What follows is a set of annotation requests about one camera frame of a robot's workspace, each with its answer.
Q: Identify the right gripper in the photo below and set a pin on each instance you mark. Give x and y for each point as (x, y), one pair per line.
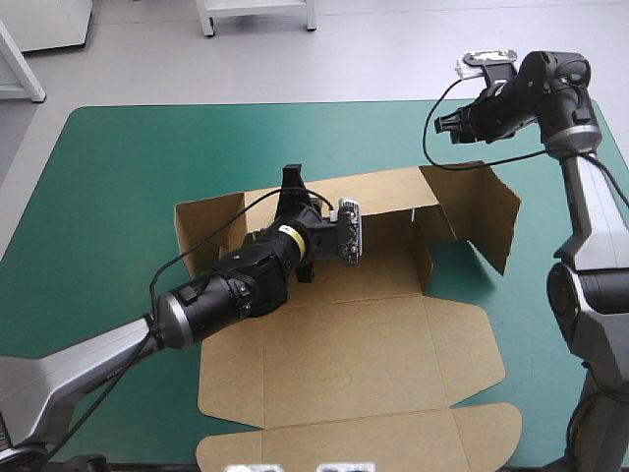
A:
(511, 105)

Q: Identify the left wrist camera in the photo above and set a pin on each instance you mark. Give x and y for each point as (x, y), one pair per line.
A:
(350, 236)

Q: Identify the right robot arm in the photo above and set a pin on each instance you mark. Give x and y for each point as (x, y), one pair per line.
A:
(589, 211)

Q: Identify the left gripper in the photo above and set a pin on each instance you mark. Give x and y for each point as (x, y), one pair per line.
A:
(322, 238)

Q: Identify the white cabinet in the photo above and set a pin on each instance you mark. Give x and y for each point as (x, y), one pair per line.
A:
(44, 22)

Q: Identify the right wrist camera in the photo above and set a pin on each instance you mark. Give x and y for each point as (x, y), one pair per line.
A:
(484, 60)

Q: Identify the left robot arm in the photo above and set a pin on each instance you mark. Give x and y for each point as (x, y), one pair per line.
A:
(74, 364)

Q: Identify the white metal rack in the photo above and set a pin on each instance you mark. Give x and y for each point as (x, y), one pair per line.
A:
(22, 78)
(255, 12)

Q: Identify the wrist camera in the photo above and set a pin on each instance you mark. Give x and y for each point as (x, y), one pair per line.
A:
(350, 236)
(484, 60)

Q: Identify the brown cardboard box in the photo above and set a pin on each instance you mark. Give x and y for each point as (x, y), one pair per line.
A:
(354, 354)

